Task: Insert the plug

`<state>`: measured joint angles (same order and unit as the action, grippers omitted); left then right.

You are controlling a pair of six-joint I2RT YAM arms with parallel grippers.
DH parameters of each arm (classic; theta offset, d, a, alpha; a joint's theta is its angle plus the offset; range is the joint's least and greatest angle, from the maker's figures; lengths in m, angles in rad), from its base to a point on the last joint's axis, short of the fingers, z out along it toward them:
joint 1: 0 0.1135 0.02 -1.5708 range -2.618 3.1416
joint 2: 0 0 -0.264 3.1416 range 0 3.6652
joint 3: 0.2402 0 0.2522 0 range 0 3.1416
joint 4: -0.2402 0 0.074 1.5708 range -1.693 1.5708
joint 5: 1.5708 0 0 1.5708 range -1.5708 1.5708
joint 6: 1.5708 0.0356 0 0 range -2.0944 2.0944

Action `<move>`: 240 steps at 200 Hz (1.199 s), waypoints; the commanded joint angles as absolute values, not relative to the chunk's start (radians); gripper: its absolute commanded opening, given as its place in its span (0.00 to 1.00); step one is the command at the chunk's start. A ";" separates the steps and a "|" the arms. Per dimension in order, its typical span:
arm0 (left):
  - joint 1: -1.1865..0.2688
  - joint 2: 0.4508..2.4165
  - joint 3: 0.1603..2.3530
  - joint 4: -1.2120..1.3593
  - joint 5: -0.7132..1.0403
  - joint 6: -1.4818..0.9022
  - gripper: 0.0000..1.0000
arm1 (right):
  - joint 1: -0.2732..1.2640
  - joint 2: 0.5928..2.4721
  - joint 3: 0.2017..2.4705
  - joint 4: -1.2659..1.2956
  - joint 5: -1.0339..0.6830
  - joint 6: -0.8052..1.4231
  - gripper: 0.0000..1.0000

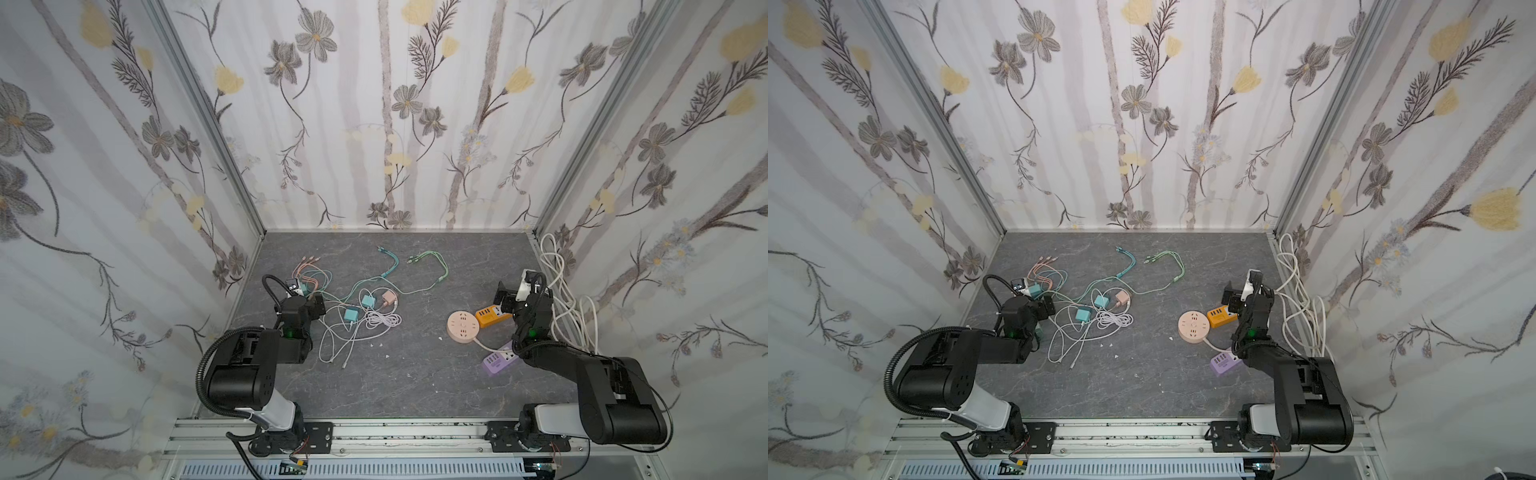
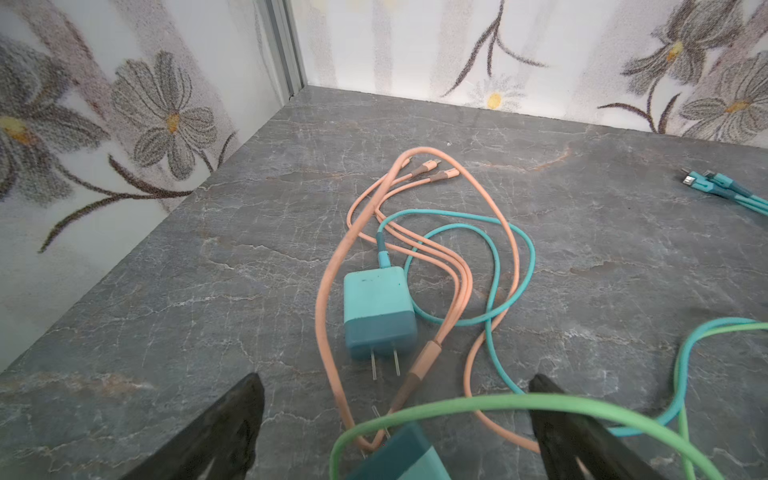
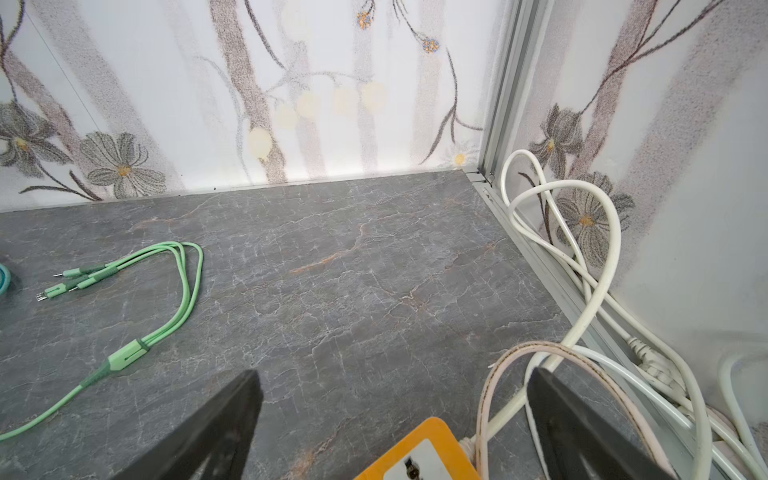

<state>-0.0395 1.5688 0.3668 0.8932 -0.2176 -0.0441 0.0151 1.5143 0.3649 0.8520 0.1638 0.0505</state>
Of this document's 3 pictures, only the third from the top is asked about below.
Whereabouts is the light green multi-head cable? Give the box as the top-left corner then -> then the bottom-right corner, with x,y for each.
0,241 -> 205,443

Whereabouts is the orange power strip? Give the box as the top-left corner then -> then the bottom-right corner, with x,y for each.
356,417 -> 481,480

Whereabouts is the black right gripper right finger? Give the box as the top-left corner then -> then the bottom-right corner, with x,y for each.
526,368 -> 671,479

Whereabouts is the pink round strip cord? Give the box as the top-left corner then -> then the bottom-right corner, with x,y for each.
475,340 -> 678,480

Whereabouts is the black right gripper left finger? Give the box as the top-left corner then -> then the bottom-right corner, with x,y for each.
115,369 -> 264,479

